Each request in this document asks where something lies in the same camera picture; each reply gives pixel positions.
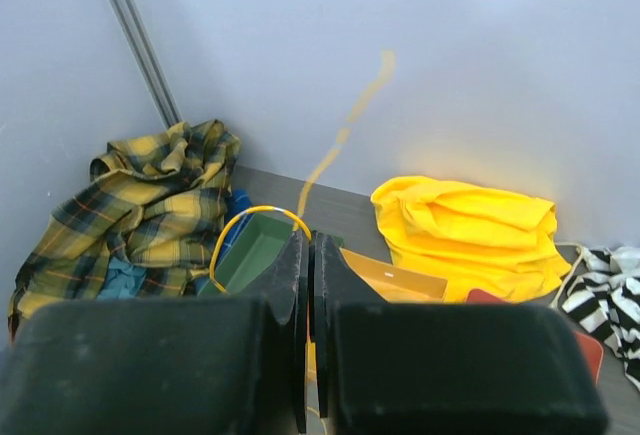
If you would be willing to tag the blue towel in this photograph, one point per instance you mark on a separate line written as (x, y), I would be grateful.
(236, 203)

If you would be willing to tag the red orange plastic tray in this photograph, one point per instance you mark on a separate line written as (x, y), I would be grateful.
(591, 349)

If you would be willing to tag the yellow plaid flannel shirt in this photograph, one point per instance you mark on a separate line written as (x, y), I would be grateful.
(156, 202)

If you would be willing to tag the black white striped cloth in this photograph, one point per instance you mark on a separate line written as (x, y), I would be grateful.
(600, 293)

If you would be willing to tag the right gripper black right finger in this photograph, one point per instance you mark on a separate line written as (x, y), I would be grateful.
(467, 368)

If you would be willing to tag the yellow cloth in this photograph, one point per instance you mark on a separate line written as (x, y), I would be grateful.
(495, 240)

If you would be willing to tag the left aluminium corner rail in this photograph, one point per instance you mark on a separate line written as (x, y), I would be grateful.
(141, 47)

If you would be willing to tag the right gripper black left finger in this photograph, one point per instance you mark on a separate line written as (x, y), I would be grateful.
(224, 364)

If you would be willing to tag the yellow plastic tray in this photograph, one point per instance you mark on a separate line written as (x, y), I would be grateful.
(394, 284)

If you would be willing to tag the green plastic tray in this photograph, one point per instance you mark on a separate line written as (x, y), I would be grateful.
(265, 252)

